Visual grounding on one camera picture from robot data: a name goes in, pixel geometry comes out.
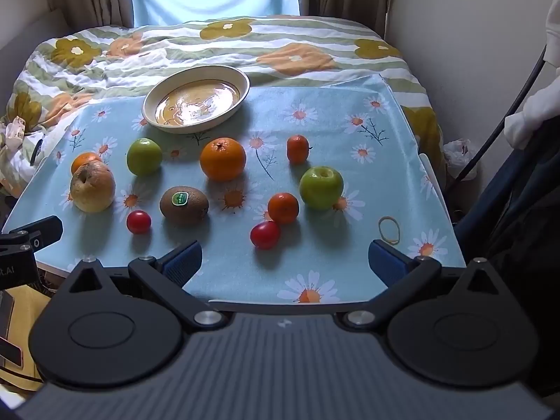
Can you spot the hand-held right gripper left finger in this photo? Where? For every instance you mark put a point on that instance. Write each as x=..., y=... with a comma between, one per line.
x=186, y=263

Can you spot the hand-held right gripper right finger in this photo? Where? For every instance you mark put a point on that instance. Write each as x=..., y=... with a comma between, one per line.
x=387, y=263

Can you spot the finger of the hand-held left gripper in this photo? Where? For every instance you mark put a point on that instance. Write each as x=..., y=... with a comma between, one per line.
x=41, y=229

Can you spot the brown kiwi with green sticker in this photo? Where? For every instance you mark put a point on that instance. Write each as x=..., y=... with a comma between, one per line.
x=186, y=210

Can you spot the round red cherry tomato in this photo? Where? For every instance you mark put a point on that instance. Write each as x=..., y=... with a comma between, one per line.
x=138, y=222

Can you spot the wrinkled yellow apple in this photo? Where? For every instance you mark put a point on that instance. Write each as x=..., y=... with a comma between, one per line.
x=92, y=188

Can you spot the oblong red cherry tomato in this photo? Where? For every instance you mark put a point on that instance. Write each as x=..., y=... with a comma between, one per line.
x=265, y=235

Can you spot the large orange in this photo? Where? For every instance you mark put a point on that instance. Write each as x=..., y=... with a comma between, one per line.
x=223, y=159

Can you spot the small mandarin orange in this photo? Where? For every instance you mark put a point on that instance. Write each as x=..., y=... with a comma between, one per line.
x=283, y=208
x=84, y=159

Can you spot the cream bowl with yellow inside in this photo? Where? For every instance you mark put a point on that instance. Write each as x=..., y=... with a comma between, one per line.
x=192, y=105

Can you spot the tan rubber band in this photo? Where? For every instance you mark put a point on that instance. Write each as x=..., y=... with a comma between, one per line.
x=379, y=227

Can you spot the yellow cloth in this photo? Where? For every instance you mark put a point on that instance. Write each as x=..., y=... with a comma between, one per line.
x=31, y=304

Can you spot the blue daisy print tablecloth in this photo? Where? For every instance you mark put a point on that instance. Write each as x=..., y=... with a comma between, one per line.
x=315, y=262

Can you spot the large green apple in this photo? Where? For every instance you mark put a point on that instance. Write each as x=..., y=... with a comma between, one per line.
x=321, y=188

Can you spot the small patterned cloth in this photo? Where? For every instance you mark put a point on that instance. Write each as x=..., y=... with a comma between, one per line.
x=15, y=130

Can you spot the small green apple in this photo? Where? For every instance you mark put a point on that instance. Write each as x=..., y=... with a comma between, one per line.
x=144, y=156

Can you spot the white plastic bag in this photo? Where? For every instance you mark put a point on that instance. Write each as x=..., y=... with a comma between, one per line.
x=457, y=153

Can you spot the dark clothing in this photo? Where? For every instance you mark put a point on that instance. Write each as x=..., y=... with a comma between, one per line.
x=520, y=236

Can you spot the oval mandarin orange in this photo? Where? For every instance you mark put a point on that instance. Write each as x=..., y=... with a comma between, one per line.
x=298, y=149

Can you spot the white garment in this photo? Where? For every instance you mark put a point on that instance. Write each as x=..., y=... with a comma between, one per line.
x=540, y=109

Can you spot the striped flower print blanket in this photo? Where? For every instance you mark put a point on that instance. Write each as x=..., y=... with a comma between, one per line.
x=183, y=43

